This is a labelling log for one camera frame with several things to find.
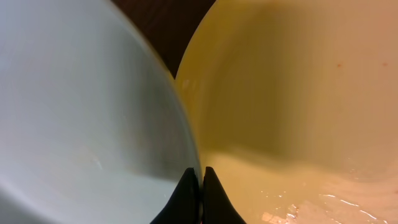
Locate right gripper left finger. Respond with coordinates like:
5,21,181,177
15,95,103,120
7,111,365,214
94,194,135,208
150,167,200,224

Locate yellow plate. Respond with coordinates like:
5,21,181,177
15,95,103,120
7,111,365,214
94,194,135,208
176,0,397,223

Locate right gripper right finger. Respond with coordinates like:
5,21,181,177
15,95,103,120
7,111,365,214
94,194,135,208
202,167,246,224

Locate stained light blue plate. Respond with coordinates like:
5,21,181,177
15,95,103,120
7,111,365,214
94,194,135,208
1,0,200,223

